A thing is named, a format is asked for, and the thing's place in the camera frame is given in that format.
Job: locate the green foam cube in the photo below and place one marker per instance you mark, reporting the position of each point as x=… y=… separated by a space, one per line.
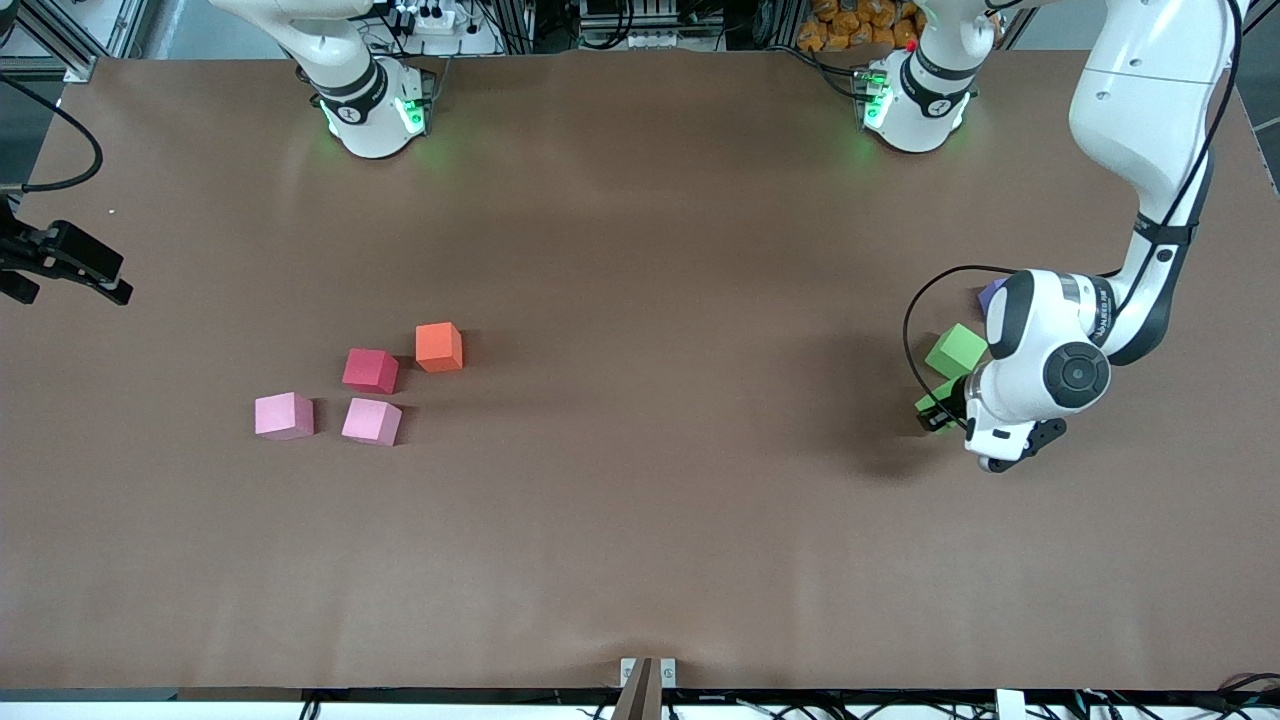
x=930 y=400
x=955 y=350

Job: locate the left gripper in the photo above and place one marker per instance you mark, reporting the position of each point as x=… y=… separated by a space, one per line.
x=957 y=400

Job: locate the orange foam cube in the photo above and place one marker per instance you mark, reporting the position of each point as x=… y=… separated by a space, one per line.
x=438 y=345

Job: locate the small white box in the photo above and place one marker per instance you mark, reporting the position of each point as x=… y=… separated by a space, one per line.
x=1010 y=705

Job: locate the metal table edge bracket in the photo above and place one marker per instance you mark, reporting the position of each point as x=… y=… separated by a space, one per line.
x=645 y=672

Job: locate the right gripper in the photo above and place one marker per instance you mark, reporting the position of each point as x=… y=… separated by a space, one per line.
x=40 y=250

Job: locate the pink foam cube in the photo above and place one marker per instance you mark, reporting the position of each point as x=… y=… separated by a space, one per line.
x=283 y=415
x=370 y=420

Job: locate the orange crinkled bag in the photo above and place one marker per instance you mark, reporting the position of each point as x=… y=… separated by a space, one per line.
x=850 y=25

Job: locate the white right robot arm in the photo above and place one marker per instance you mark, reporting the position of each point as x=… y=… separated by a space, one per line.
x=365 y=110

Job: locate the aluminium frame profile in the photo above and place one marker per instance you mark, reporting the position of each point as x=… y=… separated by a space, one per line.
x=90 y=45

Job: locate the white power strip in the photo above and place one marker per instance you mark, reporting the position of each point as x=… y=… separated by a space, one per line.
x=435 y=18

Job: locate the grey electronics unit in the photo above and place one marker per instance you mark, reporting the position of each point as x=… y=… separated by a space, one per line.
x=640 y=25

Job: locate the purple foam cube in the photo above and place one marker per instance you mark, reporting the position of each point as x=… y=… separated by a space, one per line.
x=990 y=295

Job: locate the crimson foam cube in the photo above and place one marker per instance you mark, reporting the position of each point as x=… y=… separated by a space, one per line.
x=368 y=370

